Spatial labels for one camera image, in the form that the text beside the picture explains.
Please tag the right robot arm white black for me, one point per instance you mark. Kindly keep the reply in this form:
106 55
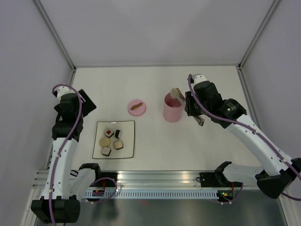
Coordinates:
277 171

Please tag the sushi roll cream top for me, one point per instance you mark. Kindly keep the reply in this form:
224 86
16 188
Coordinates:
118 145

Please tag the aluminium frame post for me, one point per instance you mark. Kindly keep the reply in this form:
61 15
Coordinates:
45 17
268 16

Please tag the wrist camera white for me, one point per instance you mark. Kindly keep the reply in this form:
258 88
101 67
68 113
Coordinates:
198 78
61 91

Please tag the white slotted cable duct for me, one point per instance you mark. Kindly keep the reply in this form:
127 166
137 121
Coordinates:
166 194

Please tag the pink lid with brown strap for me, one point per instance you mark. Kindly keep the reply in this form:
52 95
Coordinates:
136 108

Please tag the sushi roll black side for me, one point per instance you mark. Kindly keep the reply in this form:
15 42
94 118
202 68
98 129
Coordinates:
118 134

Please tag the pink cylindrical lunch box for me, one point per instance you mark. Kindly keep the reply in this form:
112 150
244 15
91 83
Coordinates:
172 110

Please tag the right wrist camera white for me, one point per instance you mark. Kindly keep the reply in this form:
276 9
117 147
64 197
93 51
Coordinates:
198 78

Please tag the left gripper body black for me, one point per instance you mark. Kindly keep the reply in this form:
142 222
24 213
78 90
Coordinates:
87 106

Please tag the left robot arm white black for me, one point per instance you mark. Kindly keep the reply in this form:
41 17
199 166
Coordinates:
59 202

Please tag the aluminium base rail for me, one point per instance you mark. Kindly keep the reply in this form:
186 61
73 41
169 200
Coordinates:
150 179

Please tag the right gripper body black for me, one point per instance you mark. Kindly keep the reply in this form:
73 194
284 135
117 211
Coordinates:
193 107

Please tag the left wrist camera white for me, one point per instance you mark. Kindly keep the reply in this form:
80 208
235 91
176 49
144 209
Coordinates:
61 91

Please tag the round beige bun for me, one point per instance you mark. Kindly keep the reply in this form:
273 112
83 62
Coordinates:
104 142

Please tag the left aluminium frame post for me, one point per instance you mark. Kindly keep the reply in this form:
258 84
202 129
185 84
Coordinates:
45 17

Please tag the sushi roll white top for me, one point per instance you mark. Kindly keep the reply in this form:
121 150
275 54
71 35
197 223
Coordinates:
106 151

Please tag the steel food tongs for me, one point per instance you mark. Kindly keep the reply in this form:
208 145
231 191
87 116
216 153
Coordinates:
176 94

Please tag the right aluminium frame post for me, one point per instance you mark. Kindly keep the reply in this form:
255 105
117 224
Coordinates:
268 16

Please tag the white square plate black rim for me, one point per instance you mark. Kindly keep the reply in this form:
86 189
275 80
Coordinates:
128 139

